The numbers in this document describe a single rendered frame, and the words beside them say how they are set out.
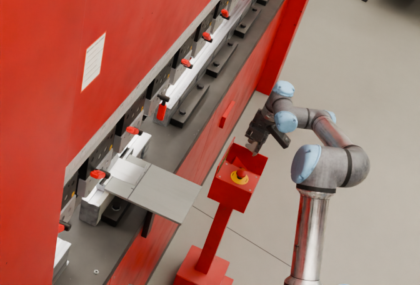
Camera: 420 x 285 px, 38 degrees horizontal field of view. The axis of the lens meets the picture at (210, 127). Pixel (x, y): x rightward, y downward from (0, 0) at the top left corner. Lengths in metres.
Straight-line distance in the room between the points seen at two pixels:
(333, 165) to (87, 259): 0.78
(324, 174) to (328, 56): 3.19
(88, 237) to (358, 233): 1.96
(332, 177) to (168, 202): 0.51
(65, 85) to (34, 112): 0.05
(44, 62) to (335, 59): 4.42
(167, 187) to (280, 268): 1.36
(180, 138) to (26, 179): 1.72
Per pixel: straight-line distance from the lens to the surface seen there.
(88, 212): 1.92
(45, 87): 0.56
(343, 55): 4.99
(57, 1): 0.52
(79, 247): 1.90
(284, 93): 2.16
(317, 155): 1.75
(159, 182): 1.94
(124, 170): 1.95
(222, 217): 2.56
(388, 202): 3.83
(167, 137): 2.29
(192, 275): 2.85
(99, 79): 1.36
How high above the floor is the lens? 2.39
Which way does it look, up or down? 39 degrees down
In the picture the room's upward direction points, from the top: 18 degrees clockwise
